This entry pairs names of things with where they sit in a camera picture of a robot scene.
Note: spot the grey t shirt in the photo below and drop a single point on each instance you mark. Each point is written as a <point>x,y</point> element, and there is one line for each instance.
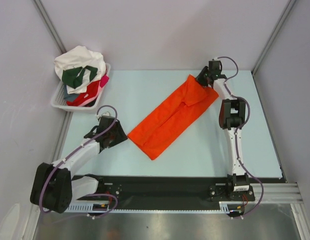
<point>69,96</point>

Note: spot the pink garment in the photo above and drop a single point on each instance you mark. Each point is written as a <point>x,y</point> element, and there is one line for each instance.
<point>103,81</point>

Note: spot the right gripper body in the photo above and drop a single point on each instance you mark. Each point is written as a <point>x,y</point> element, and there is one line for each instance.
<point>203,77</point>

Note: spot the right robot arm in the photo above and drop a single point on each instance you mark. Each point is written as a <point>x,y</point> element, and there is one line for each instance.
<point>234,112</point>

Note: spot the green and white t shirt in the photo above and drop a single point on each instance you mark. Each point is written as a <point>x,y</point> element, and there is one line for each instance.
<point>74,77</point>

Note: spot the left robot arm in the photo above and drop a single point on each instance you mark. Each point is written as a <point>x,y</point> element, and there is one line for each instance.
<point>54,186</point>

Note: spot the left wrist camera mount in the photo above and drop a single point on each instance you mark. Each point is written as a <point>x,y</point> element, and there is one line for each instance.
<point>104,114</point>

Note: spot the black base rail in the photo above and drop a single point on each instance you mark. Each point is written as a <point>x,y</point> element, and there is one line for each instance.
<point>175,190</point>

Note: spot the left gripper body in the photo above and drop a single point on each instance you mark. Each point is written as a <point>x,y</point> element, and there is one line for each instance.
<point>112,135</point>

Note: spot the red t shirt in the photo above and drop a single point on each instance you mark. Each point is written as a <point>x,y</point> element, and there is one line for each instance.
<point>92,92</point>

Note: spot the white plastic basket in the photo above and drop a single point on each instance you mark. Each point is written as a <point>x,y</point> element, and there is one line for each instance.
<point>57,100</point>

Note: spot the white slotted cable duct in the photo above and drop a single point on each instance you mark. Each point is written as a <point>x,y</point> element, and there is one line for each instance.
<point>104,206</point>

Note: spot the orange t shirt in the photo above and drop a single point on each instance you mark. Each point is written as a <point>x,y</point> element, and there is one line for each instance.
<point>157,131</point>

